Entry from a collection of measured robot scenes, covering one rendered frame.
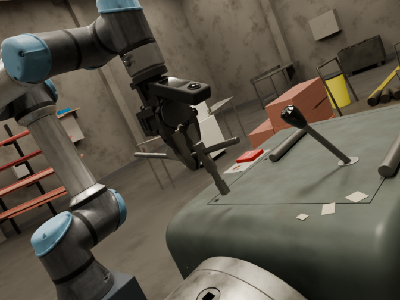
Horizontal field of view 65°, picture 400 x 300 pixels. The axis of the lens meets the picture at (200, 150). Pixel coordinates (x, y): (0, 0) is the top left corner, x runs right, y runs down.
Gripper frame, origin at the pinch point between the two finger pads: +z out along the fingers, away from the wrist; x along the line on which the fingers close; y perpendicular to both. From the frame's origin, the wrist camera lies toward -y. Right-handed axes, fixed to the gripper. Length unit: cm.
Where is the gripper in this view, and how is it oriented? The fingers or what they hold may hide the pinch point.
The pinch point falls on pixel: (196, 163)
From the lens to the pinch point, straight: 63.3
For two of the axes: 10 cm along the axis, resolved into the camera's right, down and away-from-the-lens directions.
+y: -6.6, 1.3, 7.4
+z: 3.9, 9.0, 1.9
